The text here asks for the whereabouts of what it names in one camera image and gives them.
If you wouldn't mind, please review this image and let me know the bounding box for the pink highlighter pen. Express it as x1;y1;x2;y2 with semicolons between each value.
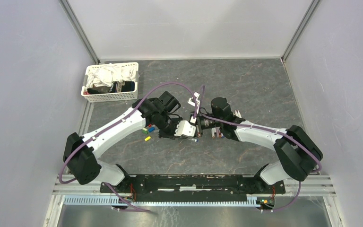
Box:
211;128;216;139

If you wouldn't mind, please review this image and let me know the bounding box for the brown cap pen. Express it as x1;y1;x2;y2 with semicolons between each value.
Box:
216;128;221;138

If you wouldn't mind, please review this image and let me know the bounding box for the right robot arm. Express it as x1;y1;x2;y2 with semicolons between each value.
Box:
195;97;323;193

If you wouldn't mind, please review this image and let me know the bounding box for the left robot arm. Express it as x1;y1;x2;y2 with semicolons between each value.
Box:
63;91;181;193

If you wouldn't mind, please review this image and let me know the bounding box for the black item in basket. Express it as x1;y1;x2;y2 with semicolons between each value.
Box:
86;81;136;95

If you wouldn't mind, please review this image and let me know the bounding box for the white plastic basket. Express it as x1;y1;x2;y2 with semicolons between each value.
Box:
80;62;139;103

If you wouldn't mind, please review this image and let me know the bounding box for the white cloth in basket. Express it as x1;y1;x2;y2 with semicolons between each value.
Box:
85;62;138;88

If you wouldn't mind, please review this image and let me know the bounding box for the right base electronics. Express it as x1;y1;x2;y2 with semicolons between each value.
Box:
256;197;275;210

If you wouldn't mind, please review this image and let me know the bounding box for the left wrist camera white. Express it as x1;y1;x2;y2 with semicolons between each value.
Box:
174;120;197;138

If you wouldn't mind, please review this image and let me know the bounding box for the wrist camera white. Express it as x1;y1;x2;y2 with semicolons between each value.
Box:
174;120;197;138
188;92;200;114

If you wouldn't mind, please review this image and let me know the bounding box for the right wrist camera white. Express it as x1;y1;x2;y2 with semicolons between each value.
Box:
188;92;200;114

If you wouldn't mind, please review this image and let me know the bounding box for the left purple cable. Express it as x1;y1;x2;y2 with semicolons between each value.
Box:
58;82;199;213

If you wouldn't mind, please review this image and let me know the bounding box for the purple cable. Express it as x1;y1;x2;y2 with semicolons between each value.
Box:
192;84;323;212
58;82;199;213

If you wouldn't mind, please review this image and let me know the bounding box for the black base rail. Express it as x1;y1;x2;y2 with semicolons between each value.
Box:
112;174;286;202

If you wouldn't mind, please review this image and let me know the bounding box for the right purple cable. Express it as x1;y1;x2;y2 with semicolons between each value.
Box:
192;84;323;212

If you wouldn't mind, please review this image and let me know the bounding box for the grey slotted cable duct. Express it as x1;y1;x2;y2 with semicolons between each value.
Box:
63;195;260;208

